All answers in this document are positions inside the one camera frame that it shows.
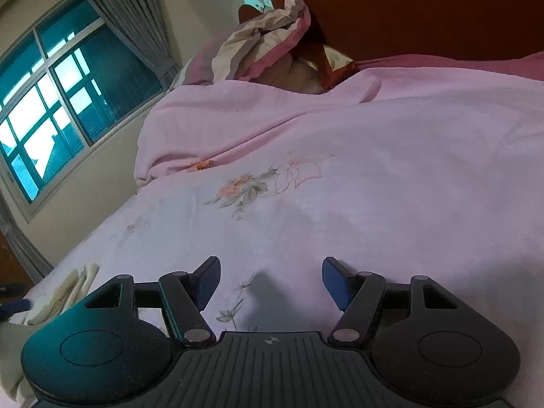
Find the striped pink pillow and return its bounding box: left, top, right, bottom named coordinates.
left=169, top=0, right=359, bottom=94

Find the dark red headboard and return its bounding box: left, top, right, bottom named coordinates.
left=272, top=0, right=543, bottom=61

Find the window with white frame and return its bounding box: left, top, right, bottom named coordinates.
left=1, top=0, right=162, bottom=221

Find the floral pink bed sheet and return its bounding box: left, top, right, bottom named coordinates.
left=30, top=151, right=543, bottom=407

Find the pale yellow small cloth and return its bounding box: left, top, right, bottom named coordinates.
left=24, top=263, right=100, bottom=326

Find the grey curtain right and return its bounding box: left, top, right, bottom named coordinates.
left=88, top=0, right=179, bottom=89

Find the grey curtain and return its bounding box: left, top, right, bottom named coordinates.
left=0, top=196, right=53, bottom=284
left=88, top=0, right=179, bottom=89

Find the grey curtain left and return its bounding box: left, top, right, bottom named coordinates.
left=0, top=196, right=53, bottom=284

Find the pink blanket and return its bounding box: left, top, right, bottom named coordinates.
left=133, top=67, right=544, bottom=265

